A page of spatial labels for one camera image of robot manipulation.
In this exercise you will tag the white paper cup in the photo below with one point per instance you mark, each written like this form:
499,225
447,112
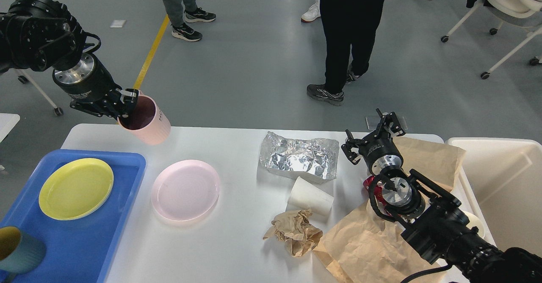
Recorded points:
306,195

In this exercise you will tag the white rolling chair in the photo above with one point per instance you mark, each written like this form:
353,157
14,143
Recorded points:
525,14

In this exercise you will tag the pink mug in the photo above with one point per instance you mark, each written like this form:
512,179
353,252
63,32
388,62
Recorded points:
147,122

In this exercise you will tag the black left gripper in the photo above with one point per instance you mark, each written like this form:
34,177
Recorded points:
88,82

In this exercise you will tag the pink plate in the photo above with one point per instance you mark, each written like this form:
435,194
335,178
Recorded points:
185,191

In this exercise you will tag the teal mug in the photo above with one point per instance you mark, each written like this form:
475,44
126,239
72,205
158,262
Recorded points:
19,251

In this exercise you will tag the person in black trousers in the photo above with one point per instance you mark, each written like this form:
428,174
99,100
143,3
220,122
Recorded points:
350,28

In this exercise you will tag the person in grey trousers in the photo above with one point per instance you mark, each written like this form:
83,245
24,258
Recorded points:
182,12

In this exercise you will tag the white side table corner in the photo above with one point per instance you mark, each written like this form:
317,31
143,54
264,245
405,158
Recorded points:
7,123

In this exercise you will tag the large brown paper sheet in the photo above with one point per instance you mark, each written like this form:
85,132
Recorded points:
363,248

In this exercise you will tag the white plastic bin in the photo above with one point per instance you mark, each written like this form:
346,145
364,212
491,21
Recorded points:
503,180

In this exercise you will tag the crumpled aluminium foil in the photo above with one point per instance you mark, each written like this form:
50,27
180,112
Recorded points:
314,160

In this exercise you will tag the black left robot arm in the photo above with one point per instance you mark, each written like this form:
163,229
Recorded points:
40,34

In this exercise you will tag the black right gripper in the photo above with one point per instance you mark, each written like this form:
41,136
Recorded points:
377,149

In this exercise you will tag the person with white sneakers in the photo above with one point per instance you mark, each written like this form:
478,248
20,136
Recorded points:
312,14

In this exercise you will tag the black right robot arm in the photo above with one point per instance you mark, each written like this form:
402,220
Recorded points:
434,226

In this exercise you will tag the white paper on floor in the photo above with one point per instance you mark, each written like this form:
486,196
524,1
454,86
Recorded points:
118,23

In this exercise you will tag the crumpled brown paper ball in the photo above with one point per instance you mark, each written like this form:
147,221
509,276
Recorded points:
295,230

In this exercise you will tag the blue plastic tray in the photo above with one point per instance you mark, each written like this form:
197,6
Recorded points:
81,250

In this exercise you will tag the yellow plate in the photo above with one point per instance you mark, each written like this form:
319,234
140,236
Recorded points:
77,189

